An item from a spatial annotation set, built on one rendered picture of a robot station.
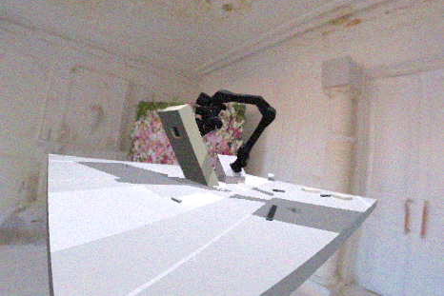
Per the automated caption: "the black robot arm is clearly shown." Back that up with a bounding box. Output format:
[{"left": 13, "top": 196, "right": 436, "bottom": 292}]
[{"left": 195, "top": 89, "right": 276, "bottom": 173}]

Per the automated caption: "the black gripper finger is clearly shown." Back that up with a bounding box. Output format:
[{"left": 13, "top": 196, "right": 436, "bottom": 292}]
[
  {"left": 195, "top": 121, "right": 203, "bottom": 132},
  {"left": 200, "top": 121, "right": 215, "bottom": 137}
]

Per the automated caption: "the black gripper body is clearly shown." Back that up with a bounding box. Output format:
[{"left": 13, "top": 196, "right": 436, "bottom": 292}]
[{"left": 194, "top": 108, "right": 223, "bottom": 128}]

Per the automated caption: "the dark grey flat bar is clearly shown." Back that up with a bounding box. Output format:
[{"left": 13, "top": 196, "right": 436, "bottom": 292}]
[{"left": 266, "top": 205, "right": 277, "bottom": 221}]

